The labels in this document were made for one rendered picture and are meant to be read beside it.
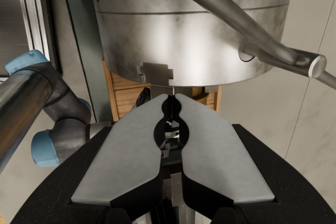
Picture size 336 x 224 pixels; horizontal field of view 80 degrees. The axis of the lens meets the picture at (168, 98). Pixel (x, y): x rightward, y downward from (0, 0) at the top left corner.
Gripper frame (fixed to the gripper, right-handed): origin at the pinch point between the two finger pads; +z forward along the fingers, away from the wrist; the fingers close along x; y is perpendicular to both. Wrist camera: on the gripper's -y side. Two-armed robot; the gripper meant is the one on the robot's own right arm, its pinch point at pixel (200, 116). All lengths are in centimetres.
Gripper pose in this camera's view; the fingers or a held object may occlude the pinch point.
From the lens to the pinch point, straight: 48.0
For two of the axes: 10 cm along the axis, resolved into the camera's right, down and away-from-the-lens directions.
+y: 0.2, 8.9, 4.6
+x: 2.3, 4.4, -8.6
